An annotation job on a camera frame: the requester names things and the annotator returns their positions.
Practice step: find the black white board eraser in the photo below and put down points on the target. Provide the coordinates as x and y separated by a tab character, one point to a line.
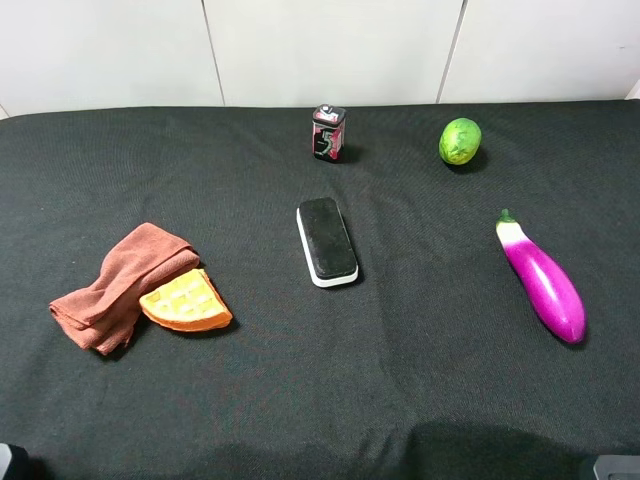
328	251

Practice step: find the black red gum container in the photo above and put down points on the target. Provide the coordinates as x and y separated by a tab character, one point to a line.
328	132

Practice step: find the orange toy waffle slice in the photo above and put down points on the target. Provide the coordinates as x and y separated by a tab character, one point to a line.
188	303

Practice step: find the green toy lime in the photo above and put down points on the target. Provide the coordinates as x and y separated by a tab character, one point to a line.
459	141

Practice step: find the brown folded cloth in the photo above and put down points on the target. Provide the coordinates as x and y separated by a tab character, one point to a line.
102	315

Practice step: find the purple toy eggplant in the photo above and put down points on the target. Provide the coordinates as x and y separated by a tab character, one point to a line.
551	292

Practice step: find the grey device bottom right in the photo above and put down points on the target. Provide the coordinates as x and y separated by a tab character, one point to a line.
617	467

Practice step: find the grey device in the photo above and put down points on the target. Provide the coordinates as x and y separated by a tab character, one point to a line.
6	459
617	467

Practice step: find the grey device bottom left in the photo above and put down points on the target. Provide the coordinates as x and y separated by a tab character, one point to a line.
6	459

